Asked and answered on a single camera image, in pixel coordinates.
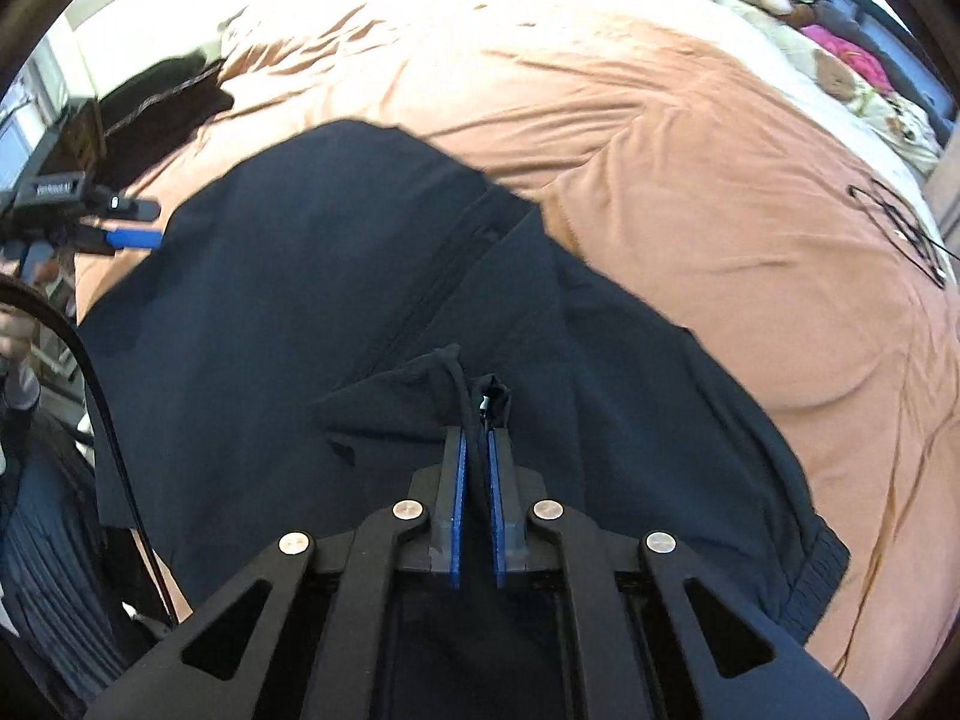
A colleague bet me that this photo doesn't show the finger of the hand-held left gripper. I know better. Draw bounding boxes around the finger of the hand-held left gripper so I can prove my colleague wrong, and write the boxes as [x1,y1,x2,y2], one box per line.
[79,193,162,222]
[75,223,164,256]

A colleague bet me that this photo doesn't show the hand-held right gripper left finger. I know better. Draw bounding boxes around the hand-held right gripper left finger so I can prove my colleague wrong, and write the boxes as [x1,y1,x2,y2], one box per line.
[86,427,467,720]

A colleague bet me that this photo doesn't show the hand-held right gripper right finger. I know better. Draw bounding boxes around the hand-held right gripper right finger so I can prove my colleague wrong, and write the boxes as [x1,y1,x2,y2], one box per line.
[487,427,871,720]

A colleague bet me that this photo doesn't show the black pants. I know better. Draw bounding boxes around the black pants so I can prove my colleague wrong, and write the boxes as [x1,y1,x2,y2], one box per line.
[75,118,852,720]

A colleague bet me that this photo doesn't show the person's left forearm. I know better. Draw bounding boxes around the person's left forearm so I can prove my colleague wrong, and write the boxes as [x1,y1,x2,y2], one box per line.
[0,360,42,421]

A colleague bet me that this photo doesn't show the person's left hand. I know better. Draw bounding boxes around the person's left hand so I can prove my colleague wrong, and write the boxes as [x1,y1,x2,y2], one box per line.
[0,251,76,372]

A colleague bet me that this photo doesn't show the black garment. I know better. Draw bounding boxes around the black garment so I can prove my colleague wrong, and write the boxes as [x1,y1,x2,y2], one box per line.
[96,51,235,192]

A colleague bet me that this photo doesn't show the person's grey ribbed clothing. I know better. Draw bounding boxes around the person's grey ribbed clothing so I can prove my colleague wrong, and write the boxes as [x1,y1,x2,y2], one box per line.
[0,412,151,698]

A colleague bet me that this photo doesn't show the orange blanket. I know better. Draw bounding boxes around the orange blanket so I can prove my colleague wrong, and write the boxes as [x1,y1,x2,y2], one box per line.
[71,0,960,720]

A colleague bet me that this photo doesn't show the brown teddy bear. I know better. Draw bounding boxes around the brown teddy bear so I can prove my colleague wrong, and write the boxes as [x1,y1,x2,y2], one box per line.
[765,15,942,162]

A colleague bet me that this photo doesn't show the pink knitted cloth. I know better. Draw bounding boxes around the pink knitted cloth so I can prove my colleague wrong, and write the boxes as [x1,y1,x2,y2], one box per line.
[802,22,893,95]

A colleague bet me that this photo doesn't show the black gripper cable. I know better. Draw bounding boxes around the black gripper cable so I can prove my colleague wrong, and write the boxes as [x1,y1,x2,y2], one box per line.
[0,274,181,627]

